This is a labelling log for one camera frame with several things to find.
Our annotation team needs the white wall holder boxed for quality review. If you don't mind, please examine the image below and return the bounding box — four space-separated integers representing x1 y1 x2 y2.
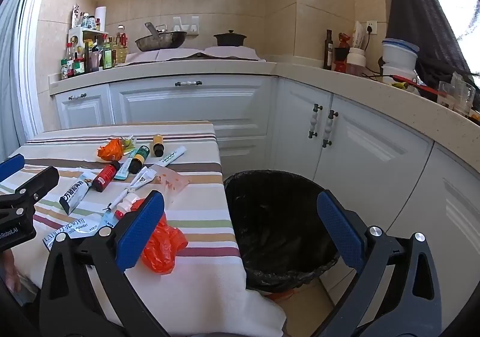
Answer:
172 15 200 36

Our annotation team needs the white paper packet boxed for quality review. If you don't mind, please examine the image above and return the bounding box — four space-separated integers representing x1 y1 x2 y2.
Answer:
352 20 370 50

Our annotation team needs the striped tablecloth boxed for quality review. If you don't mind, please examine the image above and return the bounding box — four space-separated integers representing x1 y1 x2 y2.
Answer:
0 121 287 337

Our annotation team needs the white spice rack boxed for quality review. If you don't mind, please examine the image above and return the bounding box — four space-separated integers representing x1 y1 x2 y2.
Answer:
67 27 109 45

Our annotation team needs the metal wok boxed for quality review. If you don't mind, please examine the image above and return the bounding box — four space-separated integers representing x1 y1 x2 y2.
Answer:
134 22 188 52

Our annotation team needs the long white sachet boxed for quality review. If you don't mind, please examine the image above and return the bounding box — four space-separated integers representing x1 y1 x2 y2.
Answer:
155 146 187 167

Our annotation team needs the group of condiment bottles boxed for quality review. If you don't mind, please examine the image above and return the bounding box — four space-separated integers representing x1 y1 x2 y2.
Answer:
60 5 130 80

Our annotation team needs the pale stove cover cloth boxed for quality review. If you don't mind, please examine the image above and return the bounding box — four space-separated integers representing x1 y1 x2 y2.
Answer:
124 46 267 64

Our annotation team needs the small yellow bottle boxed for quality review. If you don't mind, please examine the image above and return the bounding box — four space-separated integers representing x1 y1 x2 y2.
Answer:
152 133 166 157

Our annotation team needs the white milk powder packet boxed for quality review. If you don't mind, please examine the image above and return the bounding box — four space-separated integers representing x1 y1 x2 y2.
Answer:
42 219 104 252

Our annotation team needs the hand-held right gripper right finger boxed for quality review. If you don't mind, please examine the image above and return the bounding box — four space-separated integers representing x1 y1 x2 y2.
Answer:
316 190 443 337

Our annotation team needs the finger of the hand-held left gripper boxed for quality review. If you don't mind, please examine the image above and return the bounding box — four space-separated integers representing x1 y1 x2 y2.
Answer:
0 154 26 184
0 167 60 225

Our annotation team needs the paper towel roll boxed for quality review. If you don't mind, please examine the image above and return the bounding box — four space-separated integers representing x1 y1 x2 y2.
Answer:
94 6 107 32

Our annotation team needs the thin white pen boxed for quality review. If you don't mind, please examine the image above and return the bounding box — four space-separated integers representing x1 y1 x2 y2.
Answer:
102 189 130 212

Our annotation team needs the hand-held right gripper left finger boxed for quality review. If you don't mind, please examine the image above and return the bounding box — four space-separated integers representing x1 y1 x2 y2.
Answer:
39 190 171 337

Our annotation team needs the clear drinking glass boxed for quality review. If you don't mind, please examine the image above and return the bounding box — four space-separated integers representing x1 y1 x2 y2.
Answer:
452 80 476 116
437 80 456 108

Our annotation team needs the white cabinet door handle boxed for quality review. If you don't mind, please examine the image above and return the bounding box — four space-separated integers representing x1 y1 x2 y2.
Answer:
308 103 323 138
322 110 339 148

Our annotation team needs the teal sachet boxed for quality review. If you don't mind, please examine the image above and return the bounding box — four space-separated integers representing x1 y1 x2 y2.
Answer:
113 159 132 181

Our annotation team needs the red spatula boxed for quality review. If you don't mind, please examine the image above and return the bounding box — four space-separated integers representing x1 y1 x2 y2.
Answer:
390 74 439 97

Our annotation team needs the white bowl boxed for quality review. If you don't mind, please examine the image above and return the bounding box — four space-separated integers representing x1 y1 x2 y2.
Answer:
380 66 418 84

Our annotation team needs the small red bottle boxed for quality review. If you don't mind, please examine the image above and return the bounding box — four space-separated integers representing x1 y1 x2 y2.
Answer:
92 160 121 193

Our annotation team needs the clear plastic bag red print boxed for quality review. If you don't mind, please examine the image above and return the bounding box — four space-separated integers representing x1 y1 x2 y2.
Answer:
148 166 191 206

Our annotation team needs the orange wrapper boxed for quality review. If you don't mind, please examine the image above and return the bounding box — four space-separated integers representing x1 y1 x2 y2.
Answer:
97 138 126 162

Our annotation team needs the small green bottle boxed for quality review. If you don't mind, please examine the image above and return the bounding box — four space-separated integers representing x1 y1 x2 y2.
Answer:
128 145 151 174

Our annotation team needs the black trash bin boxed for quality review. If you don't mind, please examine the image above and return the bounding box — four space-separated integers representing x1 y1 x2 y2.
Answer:
224 170 340 293

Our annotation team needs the white jar pink base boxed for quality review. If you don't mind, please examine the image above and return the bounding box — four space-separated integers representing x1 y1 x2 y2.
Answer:
346 47 366 77

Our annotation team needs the white kitchen cabinet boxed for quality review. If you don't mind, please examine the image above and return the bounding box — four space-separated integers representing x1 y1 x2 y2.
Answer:
50 74 480 323

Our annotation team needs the white bottle red cap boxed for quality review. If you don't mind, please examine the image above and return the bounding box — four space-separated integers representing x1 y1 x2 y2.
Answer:
114 192 137 219

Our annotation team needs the dark olive oil bottle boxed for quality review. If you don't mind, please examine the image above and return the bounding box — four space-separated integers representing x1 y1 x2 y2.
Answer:
323 29 334 71

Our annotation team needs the white black powder sachet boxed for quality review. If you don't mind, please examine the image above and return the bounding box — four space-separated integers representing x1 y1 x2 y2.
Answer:
59 174 94 215

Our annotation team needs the black lidded pot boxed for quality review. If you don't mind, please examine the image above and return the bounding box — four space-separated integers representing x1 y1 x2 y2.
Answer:
214 30 248 47

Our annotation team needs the green yellow wrapper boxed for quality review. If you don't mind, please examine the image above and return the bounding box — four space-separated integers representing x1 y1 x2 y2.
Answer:
122 135 140 154

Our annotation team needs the person's left hand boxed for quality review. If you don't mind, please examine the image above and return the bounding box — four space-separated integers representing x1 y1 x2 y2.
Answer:
0 250 21 293

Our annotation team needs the white door frame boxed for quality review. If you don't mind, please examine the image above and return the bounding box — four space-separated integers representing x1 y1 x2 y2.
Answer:
7 0 57 150

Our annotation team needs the white container blue lid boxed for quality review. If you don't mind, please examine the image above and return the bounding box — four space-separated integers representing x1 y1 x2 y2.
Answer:
382 38 420 67

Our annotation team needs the red black grinder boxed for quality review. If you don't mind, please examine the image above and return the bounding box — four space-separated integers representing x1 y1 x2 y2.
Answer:
334 32 351 73

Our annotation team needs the orange plastic bag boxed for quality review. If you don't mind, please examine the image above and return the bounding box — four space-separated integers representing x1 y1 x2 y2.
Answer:
129 199 189 275

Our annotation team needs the dark hanging cloth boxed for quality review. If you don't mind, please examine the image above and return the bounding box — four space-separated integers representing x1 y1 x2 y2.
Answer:
384 0 480 97

